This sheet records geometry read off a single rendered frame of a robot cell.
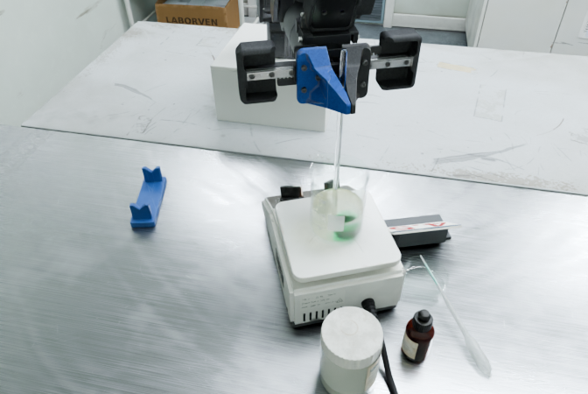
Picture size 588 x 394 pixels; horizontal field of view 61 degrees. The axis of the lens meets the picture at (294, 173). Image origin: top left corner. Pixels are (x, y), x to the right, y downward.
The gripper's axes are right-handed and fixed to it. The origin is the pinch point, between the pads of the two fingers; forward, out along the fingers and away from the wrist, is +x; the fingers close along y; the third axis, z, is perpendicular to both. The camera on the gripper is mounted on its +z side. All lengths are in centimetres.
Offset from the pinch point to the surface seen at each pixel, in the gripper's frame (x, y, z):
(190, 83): -52, -17, -25
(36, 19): -172, -81, -54
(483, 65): -48, 44, -25
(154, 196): -17.1, -22.4, -24.6
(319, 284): 7.4, -3.3, -18.8
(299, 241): 2.6, -4.5, -17.0
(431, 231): -1.4, 13.6, -22.8
